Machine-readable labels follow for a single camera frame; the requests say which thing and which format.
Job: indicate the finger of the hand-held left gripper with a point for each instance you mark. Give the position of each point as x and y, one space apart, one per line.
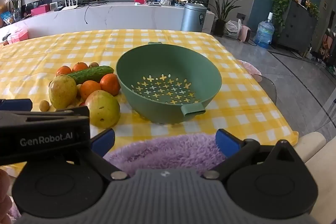
15 104
15 116

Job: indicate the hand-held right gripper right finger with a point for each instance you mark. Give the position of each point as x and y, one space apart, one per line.
227 144

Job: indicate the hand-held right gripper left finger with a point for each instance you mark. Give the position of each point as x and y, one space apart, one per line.
102 142

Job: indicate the red-blushed yellow pear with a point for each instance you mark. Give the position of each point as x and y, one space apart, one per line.
103 108

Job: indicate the yellow-green pear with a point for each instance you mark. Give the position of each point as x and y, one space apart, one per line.
62 92

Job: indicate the orange mandarin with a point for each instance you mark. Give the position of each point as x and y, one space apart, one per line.
79 66
63 70
89 88
110 83

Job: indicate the green colander bowl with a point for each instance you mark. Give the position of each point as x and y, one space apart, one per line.
157 106

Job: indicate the green cucumber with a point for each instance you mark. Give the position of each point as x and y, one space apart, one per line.
89 74

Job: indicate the person's left hand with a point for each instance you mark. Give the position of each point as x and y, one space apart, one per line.
4 187

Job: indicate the yellow checkered tablecloth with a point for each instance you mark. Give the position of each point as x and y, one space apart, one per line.
236 108

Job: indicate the purple fluffy cloth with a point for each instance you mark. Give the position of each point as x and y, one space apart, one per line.
168 153

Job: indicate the pink storage box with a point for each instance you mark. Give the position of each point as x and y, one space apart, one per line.
18 35

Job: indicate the pink cushion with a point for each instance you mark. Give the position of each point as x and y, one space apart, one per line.
249 67

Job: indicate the cream chair back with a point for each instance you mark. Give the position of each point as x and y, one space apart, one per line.
312 145

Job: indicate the blue snack bag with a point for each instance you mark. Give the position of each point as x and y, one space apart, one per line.
6 19

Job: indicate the pink flat box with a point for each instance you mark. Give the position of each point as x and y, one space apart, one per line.
40 10

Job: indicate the white desk clock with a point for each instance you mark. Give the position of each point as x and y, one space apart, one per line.
54 6

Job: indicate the pink space heater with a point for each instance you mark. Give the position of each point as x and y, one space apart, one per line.
244 33

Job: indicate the white router with antennas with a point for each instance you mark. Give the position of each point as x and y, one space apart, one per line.
70 6

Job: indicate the white plastic bag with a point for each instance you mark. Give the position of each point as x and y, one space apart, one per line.
232 29

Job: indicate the blue water jug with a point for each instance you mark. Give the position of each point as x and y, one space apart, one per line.
263 32

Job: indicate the white marble media console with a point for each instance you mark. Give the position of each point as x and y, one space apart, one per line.
131 16

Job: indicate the blue-grey trash can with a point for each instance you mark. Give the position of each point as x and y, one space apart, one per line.
193 18

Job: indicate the grey drawer cabinet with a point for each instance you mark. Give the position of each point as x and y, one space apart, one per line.
296 27

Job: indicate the cartoon figure standee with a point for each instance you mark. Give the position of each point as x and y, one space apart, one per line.
328 45

